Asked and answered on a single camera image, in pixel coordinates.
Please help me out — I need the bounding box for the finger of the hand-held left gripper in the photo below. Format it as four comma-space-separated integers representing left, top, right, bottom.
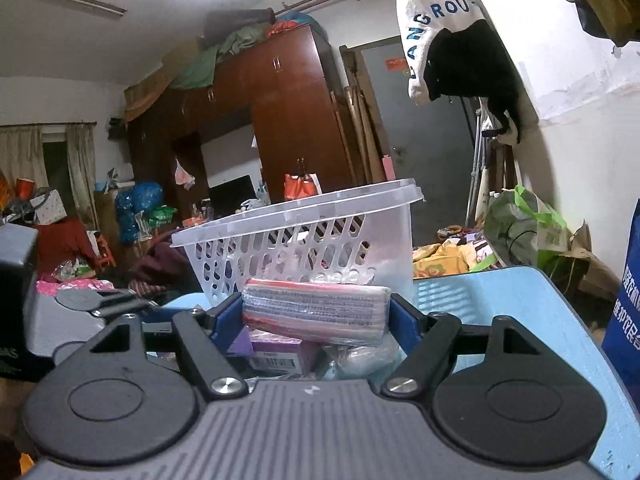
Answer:
54, 286, 162, 322

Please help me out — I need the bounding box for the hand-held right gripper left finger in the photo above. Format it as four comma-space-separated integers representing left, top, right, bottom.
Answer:
87, 292, 249, 402

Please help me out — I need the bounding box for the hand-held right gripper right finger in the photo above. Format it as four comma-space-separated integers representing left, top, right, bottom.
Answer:
381, 292, 538, 396

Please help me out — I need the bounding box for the red striped packet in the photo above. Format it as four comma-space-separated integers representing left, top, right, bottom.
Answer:
241, 278, 393, 347

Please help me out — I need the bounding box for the clear plastic slotted basket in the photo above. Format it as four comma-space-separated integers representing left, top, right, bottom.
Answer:
170, 178, 426, 307

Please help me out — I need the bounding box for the clear plastic bag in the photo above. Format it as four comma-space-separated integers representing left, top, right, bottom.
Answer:
322, 342, 407, 382

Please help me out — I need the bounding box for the purple cardboard box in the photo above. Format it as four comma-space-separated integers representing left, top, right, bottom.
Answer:
247, 331, 323, 377

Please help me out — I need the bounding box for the yellow printed blanket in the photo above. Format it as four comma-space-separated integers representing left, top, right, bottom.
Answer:
412, 239, 497, 279

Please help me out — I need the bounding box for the blue plastic bag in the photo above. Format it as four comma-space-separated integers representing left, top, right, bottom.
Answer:
115, 182, 164, 247

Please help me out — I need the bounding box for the green plastic basket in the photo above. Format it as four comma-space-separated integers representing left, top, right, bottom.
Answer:
146, 206, 178, 227

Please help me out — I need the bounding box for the black monitor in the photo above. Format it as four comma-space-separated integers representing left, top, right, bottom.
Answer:
208, 175, 257, 217

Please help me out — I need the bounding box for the beige window curtain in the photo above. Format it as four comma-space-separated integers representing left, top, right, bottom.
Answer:
0, 122, 97, 228

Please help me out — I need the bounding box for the pink plastic bag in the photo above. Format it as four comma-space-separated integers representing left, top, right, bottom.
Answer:
173, 158, 197, 190

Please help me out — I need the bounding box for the green plastic bag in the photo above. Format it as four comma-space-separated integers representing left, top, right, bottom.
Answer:
484, 185, 572, 267

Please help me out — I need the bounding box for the orange red handbag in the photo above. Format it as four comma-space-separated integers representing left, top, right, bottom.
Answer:
284, 159, 322, 200

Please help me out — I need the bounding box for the grey door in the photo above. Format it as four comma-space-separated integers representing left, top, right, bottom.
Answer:
347, 39, 478, 243

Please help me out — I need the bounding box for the brown paper bag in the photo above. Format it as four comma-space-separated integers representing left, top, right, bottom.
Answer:
547, 219, 618, 302

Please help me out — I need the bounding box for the brown wooden wardrobe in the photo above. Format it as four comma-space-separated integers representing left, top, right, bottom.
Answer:
124, 24, 362, 221

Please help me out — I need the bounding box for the blue printed sack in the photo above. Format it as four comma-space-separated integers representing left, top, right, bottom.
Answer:
600, 199, 640, 392

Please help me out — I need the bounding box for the green cloth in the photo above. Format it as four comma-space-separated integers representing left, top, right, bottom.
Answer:
169, 24, 273, 90

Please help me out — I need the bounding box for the white and black hanging bag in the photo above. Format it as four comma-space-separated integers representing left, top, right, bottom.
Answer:
396, 0, 524, 147

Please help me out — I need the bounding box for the fluorescent tube fixture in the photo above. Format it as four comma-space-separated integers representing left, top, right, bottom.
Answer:
34, 0, 128, 19

